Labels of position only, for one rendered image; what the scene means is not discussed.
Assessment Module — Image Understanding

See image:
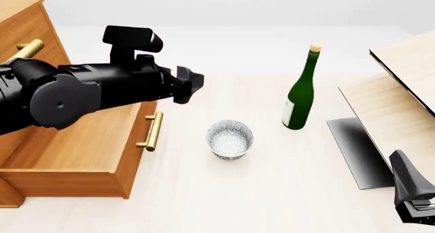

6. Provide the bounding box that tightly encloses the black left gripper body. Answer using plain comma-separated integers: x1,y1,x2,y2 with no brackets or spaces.
156,66,186,103

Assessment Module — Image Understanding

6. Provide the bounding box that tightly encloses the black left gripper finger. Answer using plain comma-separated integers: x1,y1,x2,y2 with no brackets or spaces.
175,65,195,82
173,72,205,105

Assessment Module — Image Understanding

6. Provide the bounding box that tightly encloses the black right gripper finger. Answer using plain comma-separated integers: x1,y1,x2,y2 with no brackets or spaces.
388,149,435,206

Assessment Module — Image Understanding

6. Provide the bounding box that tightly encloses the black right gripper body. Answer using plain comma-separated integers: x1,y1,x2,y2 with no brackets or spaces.
394,194,435,227

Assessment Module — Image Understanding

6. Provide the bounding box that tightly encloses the patterned black and white bowl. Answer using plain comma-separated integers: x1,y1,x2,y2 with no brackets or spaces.
205,119,255,162

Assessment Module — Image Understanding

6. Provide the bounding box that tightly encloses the open wooden drawer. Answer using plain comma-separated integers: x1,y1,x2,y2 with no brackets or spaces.
0,100,164,200

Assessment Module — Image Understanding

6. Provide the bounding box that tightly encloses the closed wooden drawer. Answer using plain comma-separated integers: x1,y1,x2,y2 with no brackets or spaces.
0,5,71,66

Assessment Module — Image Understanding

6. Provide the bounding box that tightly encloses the wooden cabinet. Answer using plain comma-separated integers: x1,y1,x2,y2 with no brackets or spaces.
0,0,73,209

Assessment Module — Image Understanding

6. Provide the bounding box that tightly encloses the pale wooden slanted rack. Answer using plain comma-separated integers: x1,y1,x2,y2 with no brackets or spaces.
337,30,435,171

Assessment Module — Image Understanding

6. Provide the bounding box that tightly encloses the green wine bottle with cork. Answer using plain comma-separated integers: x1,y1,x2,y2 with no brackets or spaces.
281,43,323,131

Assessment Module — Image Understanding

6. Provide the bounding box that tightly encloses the brass drawer handle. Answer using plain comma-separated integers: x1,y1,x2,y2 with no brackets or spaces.
5,38,46,64
135,110,164,152

